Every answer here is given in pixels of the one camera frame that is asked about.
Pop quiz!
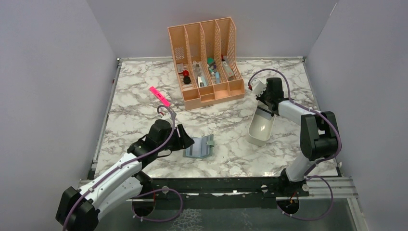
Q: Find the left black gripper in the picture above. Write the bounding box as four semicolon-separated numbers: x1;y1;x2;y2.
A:
157;124;195;152

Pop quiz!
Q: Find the green card holder wallet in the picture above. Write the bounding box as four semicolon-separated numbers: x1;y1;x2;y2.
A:
183;134;215;159

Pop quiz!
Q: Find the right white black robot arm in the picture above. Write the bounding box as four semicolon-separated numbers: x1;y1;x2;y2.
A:
250;77;342;196

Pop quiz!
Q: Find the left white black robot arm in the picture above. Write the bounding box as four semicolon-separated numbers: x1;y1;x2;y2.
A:
56;119;194;231

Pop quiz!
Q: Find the white oblong plastic tray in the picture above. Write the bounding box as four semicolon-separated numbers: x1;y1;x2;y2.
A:
246;101;275;146

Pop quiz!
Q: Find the grey red stapler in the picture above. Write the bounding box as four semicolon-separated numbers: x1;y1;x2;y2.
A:
221;55;235;81

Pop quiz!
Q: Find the black round stamp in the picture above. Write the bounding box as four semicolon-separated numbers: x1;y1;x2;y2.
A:
183;76;191;85

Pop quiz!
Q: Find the pink highlighter marker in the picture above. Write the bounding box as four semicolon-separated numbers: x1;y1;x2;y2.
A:
149;86;171;107

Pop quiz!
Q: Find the red round cap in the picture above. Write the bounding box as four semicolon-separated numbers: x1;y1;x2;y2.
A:
182;70;190;77

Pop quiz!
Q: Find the green eraser block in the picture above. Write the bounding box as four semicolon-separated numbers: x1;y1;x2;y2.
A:
207;57;216;66

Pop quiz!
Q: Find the orange plastic desk organizer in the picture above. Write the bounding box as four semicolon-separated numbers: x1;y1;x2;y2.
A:
168;17;245;110

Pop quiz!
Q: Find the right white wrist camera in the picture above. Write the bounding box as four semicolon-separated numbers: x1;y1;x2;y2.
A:
250;78;267;100

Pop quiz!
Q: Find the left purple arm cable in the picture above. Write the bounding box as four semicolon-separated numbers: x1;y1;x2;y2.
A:
62;105;178;231

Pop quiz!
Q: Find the black metal base rail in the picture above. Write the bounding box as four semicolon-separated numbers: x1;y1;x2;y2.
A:
129;176;309;213

